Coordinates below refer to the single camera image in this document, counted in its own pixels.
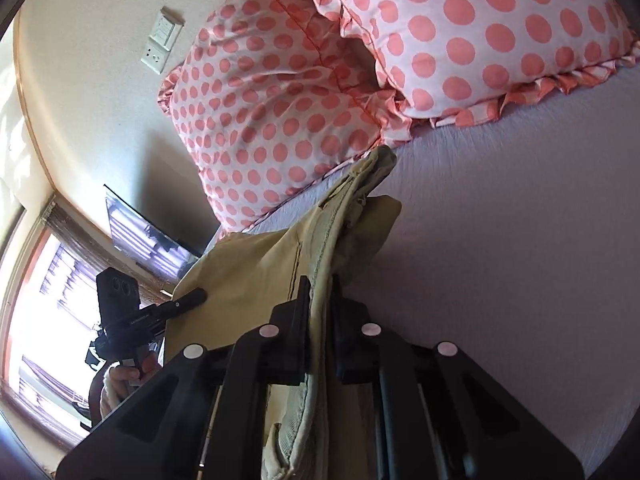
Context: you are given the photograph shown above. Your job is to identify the white wall switch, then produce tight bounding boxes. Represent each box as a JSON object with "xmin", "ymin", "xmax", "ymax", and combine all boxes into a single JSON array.
[{"xmin": 150, "ymin": 7, "xmax": 185, "ymax": 47}]

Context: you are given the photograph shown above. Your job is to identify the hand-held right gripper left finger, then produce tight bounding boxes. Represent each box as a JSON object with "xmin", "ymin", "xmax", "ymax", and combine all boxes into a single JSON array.
[{"xmin": 56, "ymin": 276, "xmax": 312, "ymax": 480}]

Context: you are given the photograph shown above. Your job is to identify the khaki pants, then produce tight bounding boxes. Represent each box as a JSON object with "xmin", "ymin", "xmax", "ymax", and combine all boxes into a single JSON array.
[{"xmin": 159, "ymin": 146, "xmax": 403, "ymax": 480}]

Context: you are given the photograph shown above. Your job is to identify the wall mounted television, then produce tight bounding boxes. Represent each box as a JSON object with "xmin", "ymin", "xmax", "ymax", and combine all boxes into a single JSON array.
[{"xmin": 104, "ymin": 185, "xmax": 201, "ymax": 280}]

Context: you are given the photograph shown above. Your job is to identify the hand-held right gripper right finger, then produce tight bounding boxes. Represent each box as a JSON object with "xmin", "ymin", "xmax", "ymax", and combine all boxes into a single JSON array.
[{"xmin": 332, "ymin": 275, "xmax": 585, "ymax": 480}]

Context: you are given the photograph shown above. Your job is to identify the white bed sheet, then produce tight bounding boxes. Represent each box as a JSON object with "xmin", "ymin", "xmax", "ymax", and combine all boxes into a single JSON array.
[{"xmin": 202, "ymin": 62, "xmax": 640, "ymax": 480}]

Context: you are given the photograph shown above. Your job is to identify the window with curtain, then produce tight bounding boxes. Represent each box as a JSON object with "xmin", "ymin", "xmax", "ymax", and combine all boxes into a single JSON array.
[{"xmin": 0, "ymin": 199, "xmax": 176, "ymax": 453}]

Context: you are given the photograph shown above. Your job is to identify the white wall socket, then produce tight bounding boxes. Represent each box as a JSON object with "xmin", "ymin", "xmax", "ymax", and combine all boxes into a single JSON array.
[{"xmin": 141, "ymin": 39, "xmax": 170, "ymax": 76}]

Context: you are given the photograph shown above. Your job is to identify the person's left hand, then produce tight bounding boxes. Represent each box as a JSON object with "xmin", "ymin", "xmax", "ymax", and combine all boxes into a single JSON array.
[{"xmin": 108, "ymin": 354, "xmax": 160, "ymax": 401}]

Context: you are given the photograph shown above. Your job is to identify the polka dot pillow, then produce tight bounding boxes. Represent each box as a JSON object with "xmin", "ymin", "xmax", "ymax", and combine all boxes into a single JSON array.
[
  {"xmin": 236, "ymin": 0, "xmax": 640, "ymax": 147},
  {"xmin": 158, "ymin": 0, "xmax": 401, "ymax": 233}
]

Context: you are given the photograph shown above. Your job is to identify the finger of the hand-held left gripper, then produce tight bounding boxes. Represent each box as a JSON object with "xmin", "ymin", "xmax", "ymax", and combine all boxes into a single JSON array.
[{"xmin": 159, "ymin": 288, "xmax": 208, "ymax": 319}]

